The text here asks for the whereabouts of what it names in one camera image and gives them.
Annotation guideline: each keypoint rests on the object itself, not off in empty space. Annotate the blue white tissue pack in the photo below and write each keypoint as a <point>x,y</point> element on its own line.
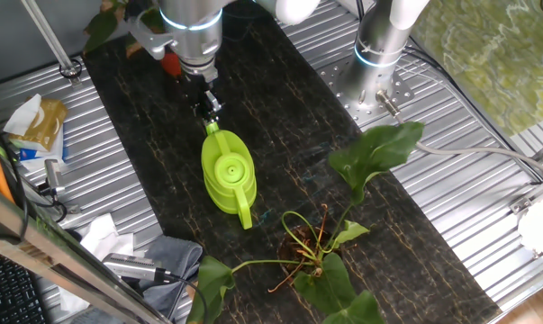
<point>41,155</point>

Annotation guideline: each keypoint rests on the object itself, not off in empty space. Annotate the aluminium camera mount bar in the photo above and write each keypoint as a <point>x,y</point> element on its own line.
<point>70,208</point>

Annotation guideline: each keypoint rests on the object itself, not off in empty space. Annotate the black keyboard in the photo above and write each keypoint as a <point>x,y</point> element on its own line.
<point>7,292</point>

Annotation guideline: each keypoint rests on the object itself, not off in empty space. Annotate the white paper towel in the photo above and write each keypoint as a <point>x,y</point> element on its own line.
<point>102,236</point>

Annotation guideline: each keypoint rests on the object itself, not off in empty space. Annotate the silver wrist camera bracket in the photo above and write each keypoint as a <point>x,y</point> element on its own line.
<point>151,42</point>

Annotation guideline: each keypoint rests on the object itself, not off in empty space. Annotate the black marble pattern mat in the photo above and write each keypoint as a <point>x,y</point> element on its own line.
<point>275,112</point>

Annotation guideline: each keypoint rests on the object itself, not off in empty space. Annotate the lime green watering can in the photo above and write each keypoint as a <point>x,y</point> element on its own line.
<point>228,175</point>

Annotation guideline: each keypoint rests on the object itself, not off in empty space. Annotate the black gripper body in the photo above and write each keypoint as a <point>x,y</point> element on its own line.
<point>201,92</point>

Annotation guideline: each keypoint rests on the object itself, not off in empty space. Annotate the yellow tissue pack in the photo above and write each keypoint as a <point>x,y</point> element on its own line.
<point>46,121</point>

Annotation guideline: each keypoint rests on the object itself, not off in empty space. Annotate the green anthurium in dark pot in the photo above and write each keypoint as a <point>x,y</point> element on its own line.
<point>329,283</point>

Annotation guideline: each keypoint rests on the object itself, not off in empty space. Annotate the grey towel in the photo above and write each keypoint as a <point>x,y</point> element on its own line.
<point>176,258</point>

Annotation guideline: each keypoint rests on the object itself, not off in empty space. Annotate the reflective aluminium frame beam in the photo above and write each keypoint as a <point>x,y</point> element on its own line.
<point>50,252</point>

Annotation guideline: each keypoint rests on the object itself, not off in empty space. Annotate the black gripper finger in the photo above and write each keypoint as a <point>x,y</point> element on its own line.
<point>214,105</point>
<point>196,113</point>

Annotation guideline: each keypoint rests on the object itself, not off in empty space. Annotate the small grey camera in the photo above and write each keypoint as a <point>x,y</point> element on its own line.
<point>54,173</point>

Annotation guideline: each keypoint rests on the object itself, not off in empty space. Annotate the perforated silver base plate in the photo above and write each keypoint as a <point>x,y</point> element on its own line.
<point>338,81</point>

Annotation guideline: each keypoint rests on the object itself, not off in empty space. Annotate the aluminium corner bracket profile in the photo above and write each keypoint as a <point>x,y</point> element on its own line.
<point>530,198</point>

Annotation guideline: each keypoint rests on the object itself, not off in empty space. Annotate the plant in red pot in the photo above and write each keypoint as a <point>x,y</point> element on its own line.
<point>100,27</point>

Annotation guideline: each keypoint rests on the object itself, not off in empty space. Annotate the silver ribbed camera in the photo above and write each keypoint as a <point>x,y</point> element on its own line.
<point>129,266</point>

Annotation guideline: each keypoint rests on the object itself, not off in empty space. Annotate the aluminium frame pole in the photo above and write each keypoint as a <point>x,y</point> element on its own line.
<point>50,38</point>

